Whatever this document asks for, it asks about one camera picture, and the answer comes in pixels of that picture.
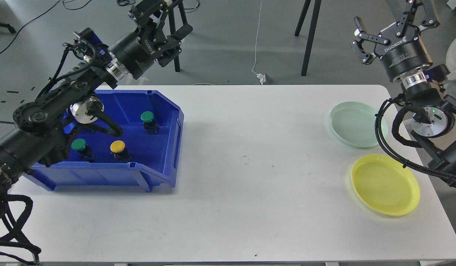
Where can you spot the light green plate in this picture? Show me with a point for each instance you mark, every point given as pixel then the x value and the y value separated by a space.
pixel 354 124

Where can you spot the green push button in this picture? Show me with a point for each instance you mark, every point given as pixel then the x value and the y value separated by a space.
pixel 149 123
pixel 85 152

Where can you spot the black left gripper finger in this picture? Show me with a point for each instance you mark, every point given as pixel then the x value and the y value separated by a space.
pixel 148 11
pixel 171 48

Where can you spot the blue plastic bin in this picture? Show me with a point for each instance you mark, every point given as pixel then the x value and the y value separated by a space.
pixel 154 156

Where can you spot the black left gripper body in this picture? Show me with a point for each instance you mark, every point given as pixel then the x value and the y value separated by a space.
pixel 136 52

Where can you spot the black tripod legs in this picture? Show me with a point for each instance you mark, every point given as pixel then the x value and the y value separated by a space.
pixel 311 32
pixel 171 6

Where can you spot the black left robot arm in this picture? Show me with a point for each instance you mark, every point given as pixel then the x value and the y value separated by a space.
pixel 46 127

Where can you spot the yellow plate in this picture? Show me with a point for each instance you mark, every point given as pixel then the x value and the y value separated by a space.
pixel 383 185

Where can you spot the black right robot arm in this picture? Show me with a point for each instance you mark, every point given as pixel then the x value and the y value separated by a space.
pixel 426 111

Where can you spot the black tripod legs right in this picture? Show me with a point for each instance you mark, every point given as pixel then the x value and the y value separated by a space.
pixel 311 32

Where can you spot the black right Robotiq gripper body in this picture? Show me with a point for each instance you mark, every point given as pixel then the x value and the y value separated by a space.
pixel 402 54

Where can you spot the black tripod legs left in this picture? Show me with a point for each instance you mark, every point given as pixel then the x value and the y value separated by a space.
pixel 171 6

